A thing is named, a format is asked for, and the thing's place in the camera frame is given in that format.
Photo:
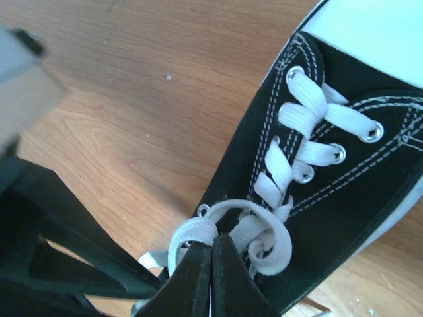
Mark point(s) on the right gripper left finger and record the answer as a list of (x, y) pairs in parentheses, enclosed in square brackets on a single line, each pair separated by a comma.
[(187, 292)]

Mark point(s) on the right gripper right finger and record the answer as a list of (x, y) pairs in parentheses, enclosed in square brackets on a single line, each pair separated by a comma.
[(234, 293)]

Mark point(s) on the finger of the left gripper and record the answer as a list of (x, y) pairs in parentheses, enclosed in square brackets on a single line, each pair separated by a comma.
[(50, 242)]

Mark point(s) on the white lace of sneaker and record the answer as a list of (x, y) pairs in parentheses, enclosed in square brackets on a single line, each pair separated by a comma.
[(298, 102)]

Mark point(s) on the black canvas sneaker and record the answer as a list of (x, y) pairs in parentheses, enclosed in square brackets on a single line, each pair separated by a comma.
[(346, 206)]

